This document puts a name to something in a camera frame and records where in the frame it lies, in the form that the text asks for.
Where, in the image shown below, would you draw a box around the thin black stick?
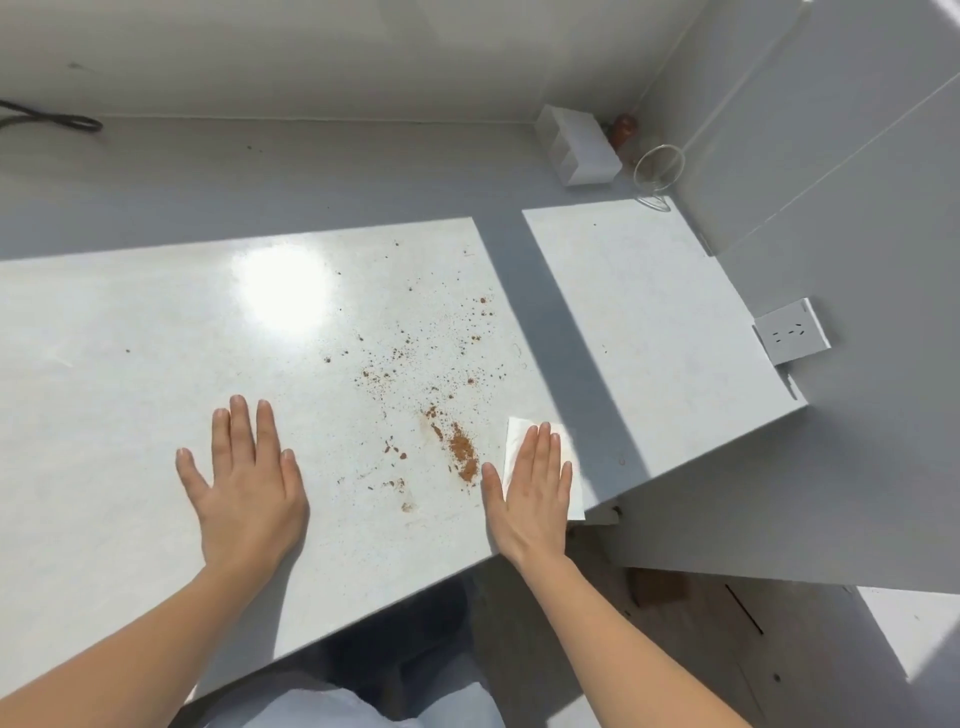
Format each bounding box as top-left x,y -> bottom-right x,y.
723,583 -> 765,637

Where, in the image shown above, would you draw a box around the coffee grounds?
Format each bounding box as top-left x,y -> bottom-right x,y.
322,269 -> 496,519

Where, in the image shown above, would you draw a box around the black power cable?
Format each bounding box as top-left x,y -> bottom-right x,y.
0,98 -> 104,135

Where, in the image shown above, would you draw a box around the person's right hand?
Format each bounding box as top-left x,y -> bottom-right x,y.
479,422 -> 575,573

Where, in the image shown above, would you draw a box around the white plastic organizer box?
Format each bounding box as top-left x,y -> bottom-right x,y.
533,103 -> 624,187

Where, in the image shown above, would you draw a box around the person's left hand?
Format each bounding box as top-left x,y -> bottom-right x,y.
174,394 -> 311,575

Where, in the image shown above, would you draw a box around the white countertop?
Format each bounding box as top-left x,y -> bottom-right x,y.
0,112 -> 811,706

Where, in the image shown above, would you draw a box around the person's left forearm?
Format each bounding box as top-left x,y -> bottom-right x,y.
0,558 -> 283,728

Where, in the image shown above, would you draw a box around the clear glass cup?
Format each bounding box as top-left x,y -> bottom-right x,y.
632,142 -> 689,214

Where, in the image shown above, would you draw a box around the brown block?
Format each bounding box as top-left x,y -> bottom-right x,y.
626,568 -> 690,610

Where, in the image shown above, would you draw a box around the white tissue sheet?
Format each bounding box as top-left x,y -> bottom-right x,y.
500,416 -> 588,524

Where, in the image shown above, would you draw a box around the person's right forearm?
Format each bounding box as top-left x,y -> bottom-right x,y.
517,553 -> 759,728

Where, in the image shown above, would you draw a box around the white wall socket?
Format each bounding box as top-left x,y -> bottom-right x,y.
752,297 -> 834,367

